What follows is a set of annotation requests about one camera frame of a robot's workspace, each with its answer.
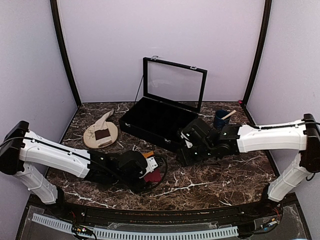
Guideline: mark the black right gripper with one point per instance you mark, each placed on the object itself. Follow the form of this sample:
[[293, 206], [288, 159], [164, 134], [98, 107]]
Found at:
[[186, 159]]

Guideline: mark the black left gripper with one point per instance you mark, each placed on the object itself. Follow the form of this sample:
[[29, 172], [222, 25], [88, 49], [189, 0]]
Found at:
[[139, 187]]

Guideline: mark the maroon purple striped sock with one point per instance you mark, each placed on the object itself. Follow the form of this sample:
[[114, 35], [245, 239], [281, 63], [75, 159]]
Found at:
[[155, 176]]

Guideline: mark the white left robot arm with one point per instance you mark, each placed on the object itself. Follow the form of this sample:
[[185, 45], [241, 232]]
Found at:
[[21, 149]]

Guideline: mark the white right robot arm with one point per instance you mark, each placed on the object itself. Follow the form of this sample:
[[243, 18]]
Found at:
[[302, 135]]

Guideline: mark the dark blue mug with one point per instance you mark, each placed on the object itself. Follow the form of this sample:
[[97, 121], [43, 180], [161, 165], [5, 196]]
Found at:
[[218, 121]]

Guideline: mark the wooden stick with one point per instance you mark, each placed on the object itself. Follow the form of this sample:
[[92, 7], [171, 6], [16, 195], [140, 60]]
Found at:
[[229, 114]]

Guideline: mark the beige cloth hat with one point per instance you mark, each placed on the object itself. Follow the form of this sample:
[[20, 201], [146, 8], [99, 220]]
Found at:
[[102, 133]]

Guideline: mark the black display case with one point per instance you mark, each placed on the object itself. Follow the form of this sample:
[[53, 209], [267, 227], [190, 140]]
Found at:
[[172, 98]]

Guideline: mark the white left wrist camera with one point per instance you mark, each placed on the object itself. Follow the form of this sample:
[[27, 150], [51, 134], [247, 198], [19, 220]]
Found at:
[[151, 165]]

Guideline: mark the white slotted cable duct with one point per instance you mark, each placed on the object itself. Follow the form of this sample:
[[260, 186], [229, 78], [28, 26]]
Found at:
[[122, 231]]

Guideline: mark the black front frame rail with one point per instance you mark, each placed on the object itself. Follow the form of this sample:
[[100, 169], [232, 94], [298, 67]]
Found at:
[[234, 215]]

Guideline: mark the black right corner post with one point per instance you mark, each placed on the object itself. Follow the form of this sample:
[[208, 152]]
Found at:
[[258, 52]]

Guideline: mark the black corner post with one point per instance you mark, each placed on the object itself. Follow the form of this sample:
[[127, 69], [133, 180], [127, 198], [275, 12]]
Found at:
[[258, 52], [63, 51]]

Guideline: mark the black left corner post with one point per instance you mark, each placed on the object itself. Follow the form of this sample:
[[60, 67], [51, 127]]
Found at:
[[63, 51]]

